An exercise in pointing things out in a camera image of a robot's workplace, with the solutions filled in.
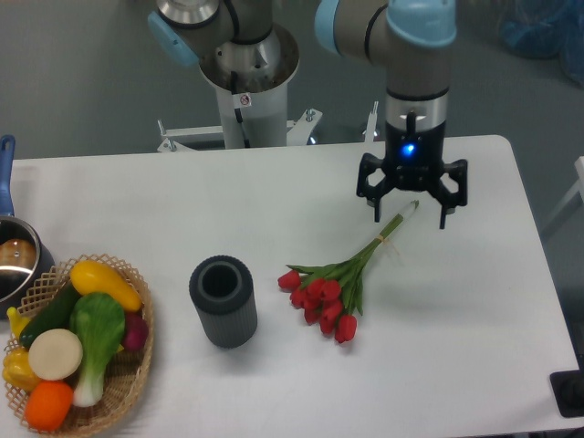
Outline blue plastic bag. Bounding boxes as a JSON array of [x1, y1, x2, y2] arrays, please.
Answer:
[[497, 1, 583, 87]]

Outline red tulip bouquet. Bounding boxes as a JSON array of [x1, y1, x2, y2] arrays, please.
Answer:
[[277, 200, 420, 344]]

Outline red radish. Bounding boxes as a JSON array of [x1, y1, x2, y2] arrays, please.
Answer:
[[120, 313, 149, 351]]

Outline blue handled saucepan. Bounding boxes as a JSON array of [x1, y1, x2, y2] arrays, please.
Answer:
[[1, 134, 54, 320]]

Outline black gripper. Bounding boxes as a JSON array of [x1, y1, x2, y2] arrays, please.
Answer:
[[356, 123, 468, 229]]

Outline white furniture edge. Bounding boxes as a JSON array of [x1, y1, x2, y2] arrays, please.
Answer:
[[540, 156, 583, 239]]

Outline yellow bell pepper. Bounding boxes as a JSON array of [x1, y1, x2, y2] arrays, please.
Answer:
[[2, 347, 41, 392]]

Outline orange fruit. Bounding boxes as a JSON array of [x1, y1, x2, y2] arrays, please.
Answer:
[[25, 381, 73, 432]]

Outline black device at table edge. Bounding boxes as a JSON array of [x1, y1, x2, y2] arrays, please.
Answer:
[[549, 370, 583, 418]]

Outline yellow banana tip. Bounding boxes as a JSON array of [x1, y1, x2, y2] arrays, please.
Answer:
[[6, 307, 31, 339]]

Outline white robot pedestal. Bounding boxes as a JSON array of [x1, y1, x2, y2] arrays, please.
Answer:
[[158, 25, 323, 152]]

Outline green cucumber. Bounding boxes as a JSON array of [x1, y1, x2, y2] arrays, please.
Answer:
[[18, 282, 81, 349]]

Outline yellow squash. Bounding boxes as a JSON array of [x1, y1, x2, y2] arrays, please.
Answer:
[[69, 260, 142, 312]]

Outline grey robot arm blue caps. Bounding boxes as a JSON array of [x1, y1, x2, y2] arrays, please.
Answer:
[[148, 1, 467, 214]]

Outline dark grey ribbed vase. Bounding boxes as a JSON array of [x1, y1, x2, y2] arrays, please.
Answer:
[[189, 255, 257, 349]]

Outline green bok choy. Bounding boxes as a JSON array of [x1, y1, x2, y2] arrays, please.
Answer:
[[69, 292, 125, 408]]

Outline woven wicker basket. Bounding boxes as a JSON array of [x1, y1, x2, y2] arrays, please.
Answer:
[[1, 254, 154, 437]]

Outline beige round slice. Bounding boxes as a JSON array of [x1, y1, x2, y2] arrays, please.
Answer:
[[28, 328, 83, 381]]

